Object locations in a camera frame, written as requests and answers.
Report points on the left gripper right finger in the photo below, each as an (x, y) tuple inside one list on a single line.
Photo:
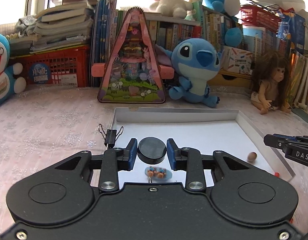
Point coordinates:
[(189, 160)]

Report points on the stack of books and papers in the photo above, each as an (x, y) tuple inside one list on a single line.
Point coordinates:
[(68, 22)]

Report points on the red plastic basket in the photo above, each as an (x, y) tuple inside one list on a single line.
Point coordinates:
[(256, 16)]

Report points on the pink triangular diorama house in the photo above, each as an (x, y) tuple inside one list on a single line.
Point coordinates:
[(132, 73)]

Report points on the wooden drawer shelf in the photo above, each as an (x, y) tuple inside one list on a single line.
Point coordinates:
[(225, 78)]

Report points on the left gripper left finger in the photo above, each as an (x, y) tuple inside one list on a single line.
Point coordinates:
[(114, 160)]

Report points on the white shallow cardboard box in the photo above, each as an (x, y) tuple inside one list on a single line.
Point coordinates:
[(207, 130)]

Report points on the red plastic crate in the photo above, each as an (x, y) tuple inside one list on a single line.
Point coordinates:
[(65, 67)]

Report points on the brown haired baby doll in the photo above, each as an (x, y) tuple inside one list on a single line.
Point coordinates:
[(270, 79)]

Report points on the light blue hair clip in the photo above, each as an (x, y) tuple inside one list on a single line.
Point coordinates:
[(158, 173)]

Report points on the blue white plush toy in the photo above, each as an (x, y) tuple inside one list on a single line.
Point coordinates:
[(230, 8)]

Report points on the white colourful stationery box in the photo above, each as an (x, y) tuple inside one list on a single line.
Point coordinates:
[(236, 60)]

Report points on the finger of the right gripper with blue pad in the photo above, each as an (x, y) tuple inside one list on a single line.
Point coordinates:
[(294, 137), (284, 146)]

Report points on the Doraemon plush toy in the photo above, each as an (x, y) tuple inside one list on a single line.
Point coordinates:
[(10, 80)]

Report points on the brown hazelnut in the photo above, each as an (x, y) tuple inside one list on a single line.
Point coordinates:
[(251, 157)]

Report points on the black binder clip on box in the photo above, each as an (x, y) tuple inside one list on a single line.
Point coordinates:
[(110, 136)]

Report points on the blue cardboard box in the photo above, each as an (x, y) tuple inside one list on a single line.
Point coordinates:
[(292, 28)]

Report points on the row of upright books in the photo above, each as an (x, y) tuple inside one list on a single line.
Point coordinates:
[(164, 30)]

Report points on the Stitch blue plush toy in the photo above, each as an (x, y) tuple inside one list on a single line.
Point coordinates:
[(196, 62)]

